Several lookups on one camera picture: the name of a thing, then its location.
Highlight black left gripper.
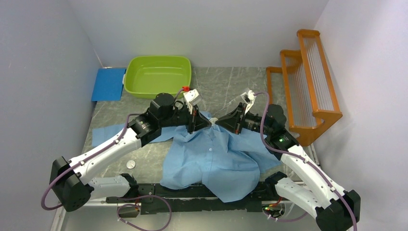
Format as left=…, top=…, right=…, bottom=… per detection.
left=160, top=102, right=212, bottom=134

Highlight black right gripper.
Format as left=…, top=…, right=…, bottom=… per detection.
left=216, top=102, right=272, bottom=136

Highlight light blue button shirt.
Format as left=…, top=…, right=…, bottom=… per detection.
left=100, top=125, right=280, bottom=203

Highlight green plastic basin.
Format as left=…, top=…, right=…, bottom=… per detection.
left=123, top=55, right=192, bottom=99

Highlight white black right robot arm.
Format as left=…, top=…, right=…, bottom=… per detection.
left=215, top=103, right=361, bottom=231

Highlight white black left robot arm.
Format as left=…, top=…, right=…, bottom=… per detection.
left=41, top=90, right=211, bottom=212

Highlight orange wooden rack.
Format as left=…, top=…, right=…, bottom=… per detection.
left=266, top=29, right=343, bottom=146

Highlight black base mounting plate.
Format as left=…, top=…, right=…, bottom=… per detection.
left=105, top=181, right=280, bottom=215

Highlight blue flat board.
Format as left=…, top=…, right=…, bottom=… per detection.
left=91, top=68, right=126, bottom=102

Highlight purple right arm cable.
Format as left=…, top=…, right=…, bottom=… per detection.
left=253, top=91, right=358, bottom=231

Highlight aluminium frame rails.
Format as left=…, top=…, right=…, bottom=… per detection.
left=50, top=143, right=350, bottom=231

